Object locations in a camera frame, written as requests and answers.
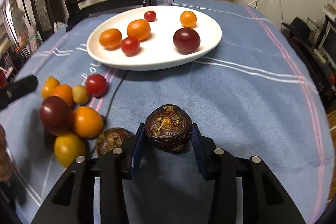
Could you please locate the computer monitor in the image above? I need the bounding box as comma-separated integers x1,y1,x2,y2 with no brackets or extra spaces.
318,16,335,68

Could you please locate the blue striped tablecloth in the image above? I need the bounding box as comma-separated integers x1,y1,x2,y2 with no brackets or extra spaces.
1,0,335,223

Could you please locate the dark red plum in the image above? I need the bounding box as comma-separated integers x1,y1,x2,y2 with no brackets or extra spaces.
39,96,73,135

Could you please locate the large orange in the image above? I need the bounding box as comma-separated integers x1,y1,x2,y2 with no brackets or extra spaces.
72,106,104,139

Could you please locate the yellow orange fruit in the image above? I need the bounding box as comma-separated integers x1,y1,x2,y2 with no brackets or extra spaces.
54,132,87,168

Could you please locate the red cherry tomato on plate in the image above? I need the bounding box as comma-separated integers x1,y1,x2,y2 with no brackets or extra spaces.
121,36,140,56

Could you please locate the small red cherry tomato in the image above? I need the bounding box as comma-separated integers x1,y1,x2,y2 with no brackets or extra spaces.
143,11,157,22

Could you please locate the person left hand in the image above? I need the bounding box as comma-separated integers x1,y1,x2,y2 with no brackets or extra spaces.
0,126,13,182

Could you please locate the white oval plate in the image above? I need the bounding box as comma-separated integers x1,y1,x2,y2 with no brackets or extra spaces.
87,6,222,71

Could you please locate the black hat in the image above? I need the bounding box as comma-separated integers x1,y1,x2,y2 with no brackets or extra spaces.
281,17,311,41

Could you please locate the dark swirled water chestnut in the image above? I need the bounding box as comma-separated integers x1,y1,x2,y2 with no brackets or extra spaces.
145,104,192,153

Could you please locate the small orange kumquat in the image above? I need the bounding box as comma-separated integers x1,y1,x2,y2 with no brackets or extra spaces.
179,11,197,28

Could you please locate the yellow-orange kumquat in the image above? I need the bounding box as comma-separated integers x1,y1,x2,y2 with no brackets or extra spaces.
41,76,60,99

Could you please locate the dark purple plum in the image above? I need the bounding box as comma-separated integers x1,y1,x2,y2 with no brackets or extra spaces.
173,28,201,53

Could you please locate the orange mandarin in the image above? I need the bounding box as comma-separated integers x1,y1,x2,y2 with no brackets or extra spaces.
126,19,151,42
50,84,74,107

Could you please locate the small yellow-green jujube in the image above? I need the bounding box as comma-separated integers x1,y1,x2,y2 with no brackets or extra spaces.
72,85,89,106

